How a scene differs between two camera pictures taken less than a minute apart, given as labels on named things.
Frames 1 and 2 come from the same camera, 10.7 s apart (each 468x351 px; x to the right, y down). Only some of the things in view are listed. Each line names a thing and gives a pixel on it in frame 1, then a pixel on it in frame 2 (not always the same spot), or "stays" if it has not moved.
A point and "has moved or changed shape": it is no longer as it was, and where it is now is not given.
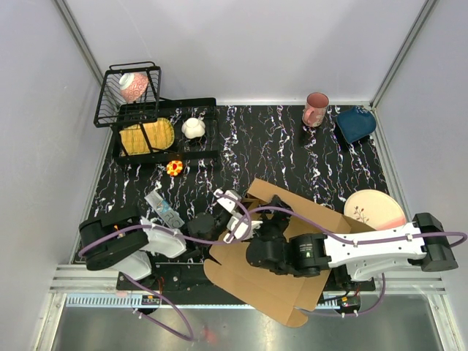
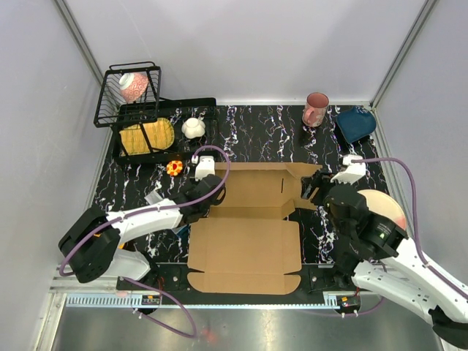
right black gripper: (280, 219) → (319, 179)
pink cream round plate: (374, 208) stays
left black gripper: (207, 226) → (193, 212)
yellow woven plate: (161, 134) stays
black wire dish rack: (148, 129) stays
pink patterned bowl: (131, 85) stays
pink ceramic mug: (315, 110) stays
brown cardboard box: (289, 296) has moved or changed shape
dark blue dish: (356, 123) stays
